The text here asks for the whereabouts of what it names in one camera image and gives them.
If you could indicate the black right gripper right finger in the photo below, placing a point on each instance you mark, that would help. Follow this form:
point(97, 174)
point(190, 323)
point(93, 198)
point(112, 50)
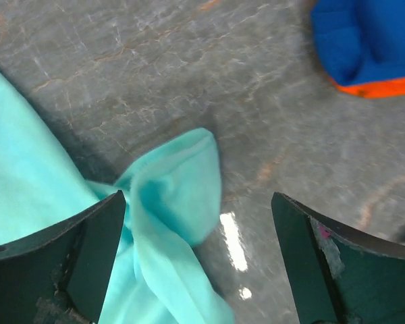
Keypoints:
point(337, 273)

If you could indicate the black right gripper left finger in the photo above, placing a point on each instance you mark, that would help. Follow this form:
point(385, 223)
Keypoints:
point(61, 273)

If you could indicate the mint green t shirt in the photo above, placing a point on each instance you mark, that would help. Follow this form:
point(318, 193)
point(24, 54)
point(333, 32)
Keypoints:
point(173, 197)

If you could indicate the folded orange t shirt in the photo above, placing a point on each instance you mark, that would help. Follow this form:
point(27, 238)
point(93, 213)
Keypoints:
point(374, 90)

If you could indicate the folded blue t shirt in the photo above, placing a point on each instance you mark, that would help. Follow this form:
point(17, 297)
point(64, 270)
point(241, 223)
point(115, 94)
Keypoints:
point(360, 42)

